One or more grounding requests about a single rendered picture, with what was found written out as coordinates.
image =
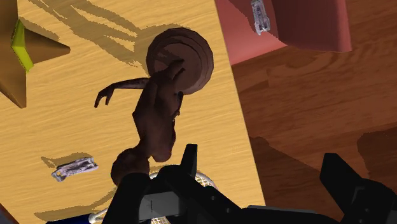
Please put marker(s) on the light wooden table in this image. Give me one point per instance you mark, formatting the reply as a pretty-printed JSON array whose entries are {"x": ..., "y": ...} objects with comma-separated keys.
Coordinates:
[{"x": 77, "y": 124}]

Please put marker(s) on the red sofa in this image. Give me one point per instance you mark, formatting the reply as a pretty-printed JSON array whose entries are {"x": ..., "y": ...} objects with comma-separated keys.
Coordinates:
[{"x": 310, "y": 24}]

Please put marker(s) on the brown star with yellow edge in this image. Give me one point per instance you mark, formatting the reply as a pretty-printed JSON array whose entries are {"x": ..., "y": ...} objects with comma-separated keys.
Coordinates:
[{"x": 12, "y": 77}]

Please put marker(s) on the brown figure on round base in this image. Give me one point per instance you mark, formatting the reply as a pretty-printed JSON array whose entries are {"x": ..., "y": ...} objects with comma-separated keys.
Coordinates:
[{"x": 155, "y": 124}]

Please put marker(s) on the blue thing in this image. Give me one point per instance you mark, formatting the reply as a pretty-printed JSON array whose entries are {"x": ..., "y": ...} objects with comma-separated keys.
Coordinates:
[{"x": 73, "y": 221}]

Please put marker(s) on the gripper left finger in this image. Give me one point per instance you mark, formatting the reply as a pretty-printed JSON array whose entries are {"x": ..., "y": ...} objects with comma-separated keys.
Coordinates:
[{"x": 173, "y": 183}]

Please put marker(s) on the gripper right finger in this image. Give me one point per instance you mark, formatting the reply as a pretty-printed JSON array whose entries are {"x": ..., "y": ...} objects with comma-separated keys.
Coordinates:
[{"x": 363, "y": 195}]

